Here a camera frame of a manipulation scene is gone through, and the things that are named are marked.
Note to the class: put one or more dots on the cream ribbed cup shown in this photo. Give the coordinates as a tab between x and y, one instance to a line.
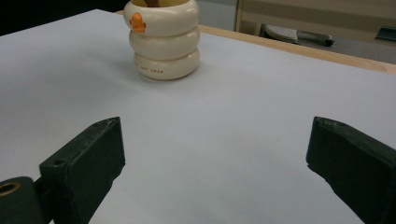
165	46

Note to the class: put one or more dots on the dark grey rectangular box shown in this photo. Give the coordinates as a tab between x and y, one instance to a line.
387	33

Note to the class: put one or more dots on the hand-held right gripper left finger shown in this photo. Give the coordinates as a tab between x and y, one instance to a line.
84	168

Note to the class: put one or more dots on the office chair base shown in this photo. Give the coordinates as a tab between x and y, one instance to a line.
286	33

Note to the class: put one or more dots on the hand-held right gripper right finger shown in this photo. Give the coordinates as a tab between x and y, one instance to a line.
351	161

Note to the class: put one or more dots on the black curtain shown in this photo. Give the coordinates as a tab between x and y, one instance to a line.
46	12

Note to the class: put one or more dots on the white table cover board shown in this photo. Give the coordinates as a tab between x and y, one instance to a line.
218	124

